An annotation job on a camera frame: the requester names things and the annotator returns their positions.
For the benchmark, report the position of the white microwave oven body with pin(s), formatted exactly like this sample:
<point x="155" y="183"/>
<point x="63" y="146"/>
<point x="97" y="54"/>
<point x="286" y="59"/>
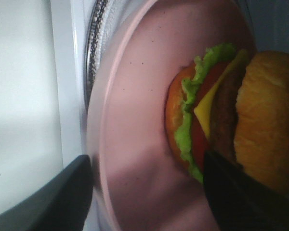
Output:
<point x="42" y="112"/>

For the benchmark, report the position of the burger with sesame-free bun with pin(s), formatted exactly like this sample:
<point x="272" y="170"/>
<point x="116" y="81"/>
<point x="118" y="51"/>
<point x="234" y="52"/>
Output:
<point x="237" y="105"/>

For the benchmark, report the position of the glass microwave turntable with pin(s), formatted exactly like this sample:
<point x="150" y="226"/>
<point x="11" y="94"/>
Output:
<point x="94" y="28"/>

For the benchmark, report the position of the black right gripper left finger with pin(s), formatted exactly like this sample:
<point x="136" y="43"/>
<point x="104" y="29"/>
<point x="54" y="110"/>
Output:
<point x="61" y="205"/>

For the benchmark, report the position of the pink round plate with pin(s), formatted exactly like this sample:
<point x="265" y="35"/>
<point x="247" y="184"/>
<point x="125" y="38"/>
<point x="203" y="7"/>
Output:
<point x="138" y="185"/>

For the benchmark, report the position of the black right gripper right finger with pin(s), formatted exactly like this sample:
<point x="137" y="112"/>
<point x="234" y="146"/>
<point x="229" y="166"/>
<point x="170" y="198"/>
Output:
<point x="238" y="202"/>

